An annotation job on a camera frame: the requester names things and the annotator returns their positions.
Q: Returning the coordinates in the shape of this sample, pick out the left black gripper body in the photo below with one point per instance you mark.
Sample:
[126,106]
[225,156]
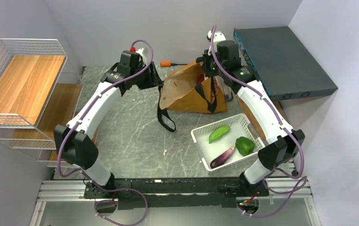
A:
[142,81]

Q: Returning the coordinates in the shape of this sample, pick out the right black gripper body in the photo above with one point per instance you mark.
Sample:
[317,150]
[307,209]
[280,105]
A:
[211,68]

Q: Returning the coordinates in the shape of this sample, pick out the purple sweet potato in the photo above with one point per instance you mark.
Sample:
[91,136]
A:
[200,79]

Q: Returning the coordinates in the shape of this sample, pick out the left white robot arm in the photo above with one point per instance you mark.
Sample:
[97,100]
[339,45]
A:
[74,139]

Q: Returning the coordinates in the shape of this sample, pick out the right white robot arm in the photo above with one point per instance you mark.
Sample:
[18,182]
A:
[284,143]

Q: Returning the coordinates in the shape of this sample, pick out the white plastic basket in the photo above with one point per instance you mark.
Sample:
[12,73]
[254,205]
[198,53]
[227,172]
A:
[239,128]

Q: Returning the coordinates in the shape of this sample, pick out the green bitter gourd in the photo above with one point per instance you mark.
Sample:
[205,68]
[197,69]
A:
[218,133]

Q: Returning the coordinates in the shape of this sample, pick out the green bell pepper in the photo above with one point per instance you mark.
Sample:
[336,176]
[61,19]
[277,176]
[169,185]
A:
[244,145]

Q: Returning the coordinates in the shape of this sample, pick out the purple eggplant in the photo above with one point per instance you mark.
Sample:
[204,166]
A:
[222,158]

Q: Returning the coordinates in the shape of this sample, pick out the orange handled screwdriver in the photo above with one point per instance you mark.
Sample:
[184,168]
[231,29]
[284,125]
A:
[169,64]

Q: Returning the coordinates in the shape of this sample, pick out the dark network switch box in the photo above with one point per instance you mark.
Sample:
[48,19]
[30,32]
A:
[283,64]

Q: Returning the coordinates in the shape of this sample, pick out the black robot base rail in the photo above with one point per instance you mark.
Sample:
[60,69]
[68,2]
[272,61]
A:
[134,193]

